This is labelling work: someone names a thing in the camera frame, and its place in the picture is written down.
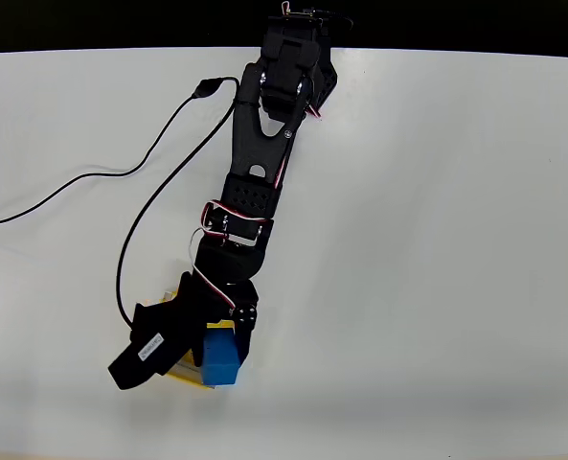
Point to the blue cube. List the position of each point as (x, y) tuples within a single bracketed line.
[(220, 357)]

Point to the yellow piece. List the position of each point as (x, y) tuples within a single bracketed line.
[(185, 374)]

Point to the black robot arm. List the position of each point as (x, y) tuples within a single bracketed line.
[(274, 124)]

